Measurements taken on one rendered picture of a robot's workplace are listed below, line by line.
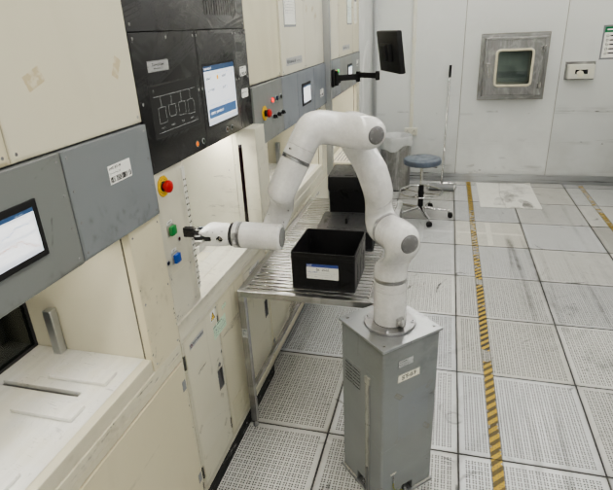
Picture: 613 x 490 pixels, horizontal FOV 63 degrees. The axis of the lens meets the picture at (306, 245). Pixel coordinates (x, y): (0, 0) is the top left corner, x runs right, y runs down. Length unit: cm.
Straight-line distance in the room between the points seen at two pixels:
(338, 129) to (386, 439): 118
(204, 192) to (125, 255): 96
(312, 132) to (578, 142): 518
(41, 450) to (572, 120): 589
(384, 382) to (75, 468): 101
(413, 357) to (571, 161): 487
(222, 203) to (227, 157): 23
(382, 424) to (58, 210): 134
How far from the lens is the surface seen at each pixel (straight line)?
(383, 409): 195
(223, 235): 158
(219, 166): 236
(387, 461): 215
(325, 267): 210
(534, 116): 633
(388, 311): 185
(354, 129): 151
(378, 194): 165
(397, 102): 625
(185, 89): 181
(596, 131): 649
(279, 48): 282
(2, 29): 123
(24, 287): 122
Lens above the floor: 179
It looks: 23 degrees down
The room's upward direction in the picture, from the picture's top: 3 degrees counter-clockwise
